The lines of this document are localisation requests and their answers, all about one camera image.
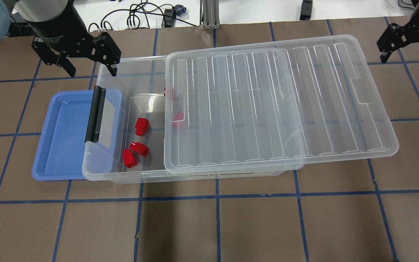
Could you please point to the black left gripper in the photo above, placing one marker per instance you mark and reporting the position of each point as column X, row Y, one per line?
column 61, row 28

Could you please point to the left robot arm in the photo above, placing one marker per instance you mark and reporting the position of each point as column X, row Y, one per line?
column 60, row 34

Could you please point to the clear plastic storage box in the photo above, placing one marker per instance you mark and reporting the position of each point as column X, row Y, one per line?
column 140, row 81

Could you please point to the clear plastic box lid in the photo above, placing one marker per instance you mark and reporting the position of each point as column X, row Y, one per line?
column 265, row 106

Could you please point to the blue plastic tray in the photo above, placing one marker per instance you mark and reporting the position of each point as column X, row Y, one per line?
column 62, row 152

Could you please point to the black power adapter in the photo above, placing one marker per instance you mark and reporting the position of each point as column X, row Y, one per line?
column 306, row 10

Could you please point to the black box latch handle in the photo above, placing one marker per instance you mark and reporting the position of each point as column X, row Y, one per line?
column 95, row 115

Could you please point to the aluminium frame post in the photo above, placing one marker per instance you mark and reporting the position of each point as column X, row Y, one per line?
column 209, row 14

